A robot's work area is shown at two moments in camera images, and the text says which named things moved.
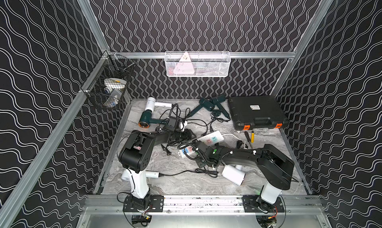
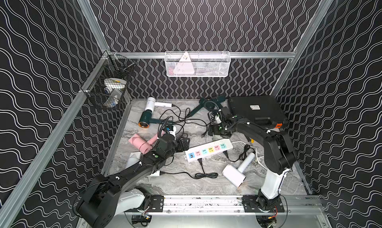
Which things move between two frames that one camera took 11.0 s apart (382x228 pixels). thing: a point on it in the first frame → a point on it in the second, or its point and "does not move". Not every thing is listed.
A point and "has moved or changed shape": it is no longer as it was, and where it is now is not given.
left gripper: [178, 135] → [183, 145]
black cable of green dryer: [186, 119] does not move
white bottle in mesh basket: [114, 99] does not move
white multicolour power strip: [210, 139] has moved or changed shape
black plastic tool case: [250, 112] does not move
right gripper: [199, 164] → [215, 131]
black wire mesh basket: [107, 87] does not move
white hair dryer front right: [234, 173] does not move
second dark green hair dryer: [217, 100] does not move
